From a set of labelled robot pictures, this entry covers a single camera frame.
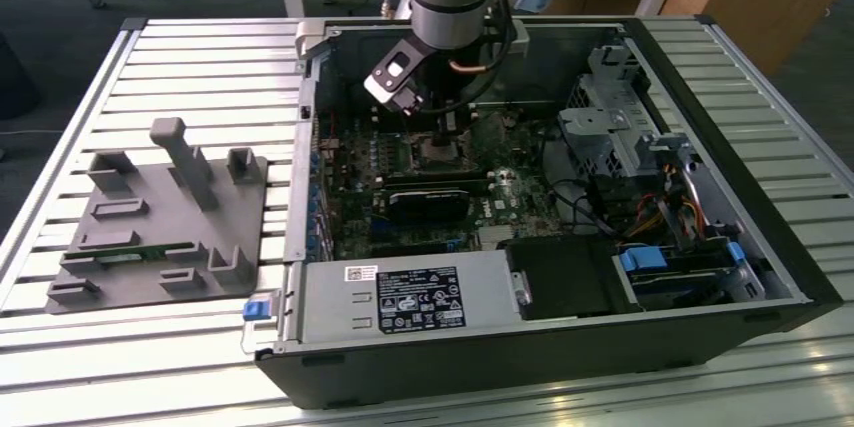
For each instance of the silver square CPU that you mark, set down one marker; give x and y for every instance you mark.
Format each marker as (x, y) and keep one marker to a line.
(449, 154)

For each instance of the black RAM slot bank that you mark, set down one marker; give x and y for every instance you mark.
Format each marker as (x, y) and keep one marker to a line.
(394, 122)

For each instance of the black CPU socket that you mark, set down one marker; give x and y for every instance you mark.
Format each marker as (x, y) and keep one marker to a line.
(417, 157)

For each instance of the black RAM slot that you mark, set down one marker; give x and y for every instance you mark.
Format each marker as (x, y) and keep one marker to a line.
(434, 178)
(434, 187)

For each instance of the green motherboard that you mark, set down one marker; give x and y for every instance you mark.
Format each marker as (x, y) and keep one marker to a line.
(528, 187)

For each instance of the black graphics card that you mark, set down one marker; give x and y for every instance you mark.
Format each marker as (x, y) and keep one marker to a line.
(428, 204)

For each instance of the silver metal drive cage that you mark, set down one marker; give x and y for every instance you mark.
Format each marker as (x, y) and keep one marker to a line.
(601, 132)

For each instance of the silver chipset heatsink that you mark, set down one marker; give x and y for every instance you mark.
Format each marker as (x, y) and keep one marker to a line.
(497, 236)

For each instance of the white QR code sticker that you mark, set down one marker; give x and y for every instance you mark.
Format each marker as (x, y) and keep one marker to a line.
(361, 273)

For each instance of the black plastic shroud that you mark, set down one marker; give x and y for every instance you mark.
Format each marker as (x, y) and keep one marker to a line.
(568, 272)

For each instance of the black power supply label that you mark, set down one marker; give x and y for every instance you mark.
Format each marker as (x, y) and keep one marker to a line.
(421, 297)

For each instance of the blue disk carrier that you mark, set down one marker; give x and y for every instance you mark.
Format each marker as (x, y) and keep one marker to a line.
(644, 257)

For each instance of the grey power supply unit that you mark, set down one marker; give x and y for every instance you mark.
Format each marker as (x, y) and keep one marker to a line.
(321, 297)

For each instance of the blue case latch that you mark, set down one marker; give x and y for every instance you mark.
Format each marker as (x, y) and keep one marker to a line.
(257, 308)

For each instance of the grey parts rack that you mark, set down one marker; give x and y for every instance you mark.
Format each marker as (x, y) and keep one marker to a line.
(167, 247)

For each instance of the blue plastic clip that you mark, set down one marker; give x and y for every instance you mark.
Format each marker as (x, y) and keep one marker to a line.
(736, 252)

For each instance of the black open PC case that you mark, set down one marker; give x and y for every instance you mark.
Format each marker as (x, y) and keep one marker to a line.
(468, 372)

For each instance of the green RAM stick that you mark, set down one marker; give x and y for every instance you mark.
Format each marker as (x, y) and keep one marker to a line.
(123, 256)

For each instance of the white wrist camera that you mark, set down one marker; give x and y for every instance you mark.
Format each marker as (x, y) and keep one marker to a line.
(394, 74)

